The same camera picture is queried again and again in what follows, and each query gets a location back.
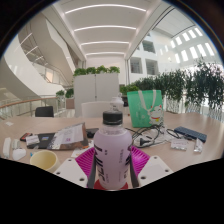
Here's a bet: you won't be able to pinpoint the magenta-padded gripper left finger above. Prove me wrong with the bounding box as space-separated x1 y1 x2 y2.
53 146 98 190

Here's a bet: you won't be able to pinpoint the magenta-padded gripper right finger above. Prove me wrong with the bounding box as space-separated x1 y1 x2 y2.
128 145 174 188

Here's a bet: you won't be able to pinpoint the pale purple black-capped drink bottle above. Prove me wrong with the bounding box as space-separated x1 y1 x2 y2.
92 110 133 191

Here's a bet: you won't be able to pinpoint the cream ceramic mug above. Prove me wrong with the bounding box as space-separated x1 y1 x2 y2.
29 149 61 174

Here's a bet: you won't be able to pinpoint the clear plastic packet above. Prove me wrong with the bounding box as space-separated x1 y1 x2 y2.
170 139 189 151

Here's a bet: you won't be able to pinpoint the black folder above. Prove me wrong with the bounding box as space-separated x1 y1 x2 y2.
26 132 56 150

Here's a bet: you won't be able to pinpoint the small black device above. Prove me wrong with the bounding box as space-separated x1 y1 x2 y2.
85 127 100 139

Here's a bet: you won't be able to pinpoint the small clear plastic box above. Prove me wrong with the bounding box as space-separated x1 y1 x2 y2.
193 138 204 154

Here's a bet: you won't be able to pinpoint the white card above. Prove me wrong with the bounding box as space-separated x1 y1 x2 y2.
25 134 41 147

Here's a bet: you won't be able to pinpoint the dark blue flat case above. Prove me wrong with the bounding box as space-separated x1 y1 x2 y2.
173 125 208 144

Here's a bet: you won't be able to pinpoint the small red-black box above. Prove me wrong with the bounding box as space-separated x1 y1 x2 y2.
19 132 34 142

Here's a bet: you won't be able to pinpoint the green tote bag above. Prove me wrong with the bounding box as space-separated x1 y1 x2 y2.
126 89 165 129

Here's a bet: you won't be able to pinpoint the black chair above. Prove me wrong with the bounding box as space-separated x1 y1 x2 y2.
34 105 55 118

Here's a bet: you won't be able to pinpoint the clear plastic bottle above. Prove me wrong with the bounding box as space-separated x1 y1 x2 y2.
109 96 125 114

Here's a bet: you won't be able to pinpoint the potted green plants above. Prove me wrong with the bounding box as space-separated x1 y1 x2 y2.
55 88 75 110

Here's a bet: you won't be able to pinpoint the white cabinet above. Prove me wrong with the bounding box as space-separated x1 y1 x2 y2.
73 72 121 118

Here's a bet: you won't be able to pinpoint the wooden-topped glass railing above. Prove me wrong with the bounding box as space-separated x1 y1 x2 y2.
0 95 66 120

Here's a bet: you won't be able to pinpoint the tall green plant hedge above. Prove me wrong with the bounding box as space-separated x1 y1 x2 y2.
119 58 224 121

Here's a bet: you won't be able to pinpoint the green plants atop cabinet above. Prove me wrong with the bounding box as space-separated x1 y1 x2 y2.
72 65 121 77

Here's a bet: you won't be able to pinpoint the ceiling light strips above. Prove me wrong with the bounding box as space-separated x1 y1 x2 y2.
64 3 148 57

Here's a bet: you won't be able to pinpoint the tangled black cables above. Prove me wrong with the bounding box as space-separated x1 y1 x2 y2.
124 123 183 148

